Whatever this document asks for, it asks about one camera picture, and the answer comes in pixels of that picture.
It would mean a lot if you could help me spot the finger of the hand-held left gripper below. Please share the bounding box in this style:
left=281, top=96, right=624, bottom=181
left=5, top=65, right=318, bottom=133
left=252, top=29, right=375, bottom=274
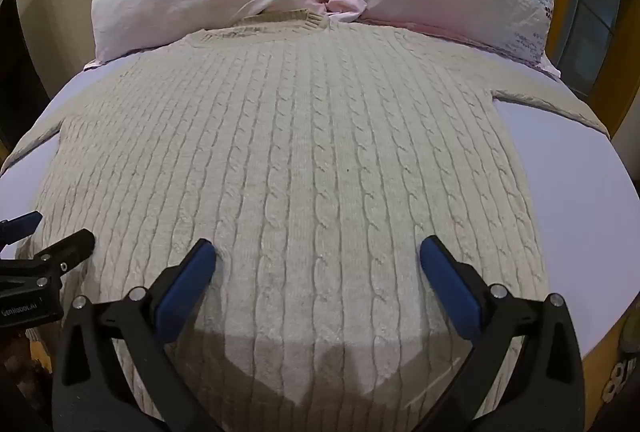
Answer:
left=0, top=228, right=96, bottom=298
left=0, top=211, right=43, bottom=247

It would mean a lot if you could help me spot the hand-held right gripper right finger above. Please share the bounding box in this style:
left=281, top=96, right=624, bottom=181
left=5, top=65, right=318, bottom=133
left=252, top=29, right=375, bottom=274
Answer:
left=419, top=235, right=586, bottom=432

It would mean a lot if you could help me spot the cream cable-knit sweater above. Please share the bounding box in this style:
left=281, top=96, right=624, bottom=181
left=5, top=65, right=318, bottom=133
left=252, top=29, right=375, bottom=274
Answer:
left=0, top=8, right=612, bottom=432

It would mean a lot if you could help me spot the yellow-framed window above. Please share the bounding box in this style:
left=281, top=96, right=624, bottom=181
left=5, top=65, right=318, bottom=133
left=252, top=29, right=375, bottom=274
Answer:
left=545, top=0, right=640, bottom=138

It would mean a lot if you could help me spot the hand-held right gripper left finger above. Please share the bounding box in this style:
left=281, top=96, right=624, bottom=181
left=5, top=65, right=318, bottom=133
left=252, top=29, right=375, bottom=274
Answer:
left=52, top=238, right=222, bottom=432

